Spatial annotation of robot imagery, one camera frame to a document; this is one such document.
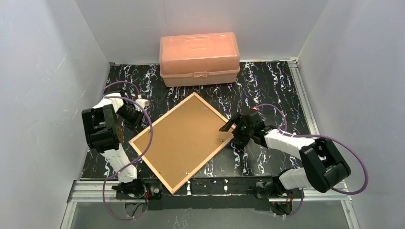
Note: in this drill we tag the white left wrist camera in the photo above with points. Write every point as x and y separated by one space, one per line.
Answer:
142 103

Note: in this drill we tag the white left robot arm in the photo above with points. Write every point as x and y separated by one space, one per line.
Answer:
103 131

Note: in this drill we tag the aluminium rail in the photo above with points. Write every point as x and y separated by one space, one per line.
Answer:
96 191
302 94

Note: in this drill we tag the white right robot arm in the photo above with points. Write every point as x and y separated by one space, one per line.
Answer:
323 166

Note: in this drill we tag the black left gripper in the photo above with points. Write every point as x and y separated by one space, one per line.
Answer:
133 115

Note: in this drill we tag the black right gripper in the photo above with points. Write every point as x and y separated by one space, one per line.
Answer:
239 131

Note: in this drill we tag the aluminium front rail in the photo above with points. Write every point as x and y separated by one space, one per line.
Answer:
96 191

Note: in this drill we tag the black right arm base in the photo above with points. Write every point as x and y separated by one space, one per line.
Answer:
274 189

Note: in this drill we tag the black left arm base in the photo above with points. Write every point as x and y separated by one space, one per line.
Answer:
145 189

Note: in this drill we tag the aluminium right side rail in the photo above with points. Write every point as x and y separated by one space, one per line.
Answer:
302 94

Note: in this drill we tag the translucent orange plastic box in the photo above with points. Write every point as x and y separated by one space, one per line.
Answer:
199 59

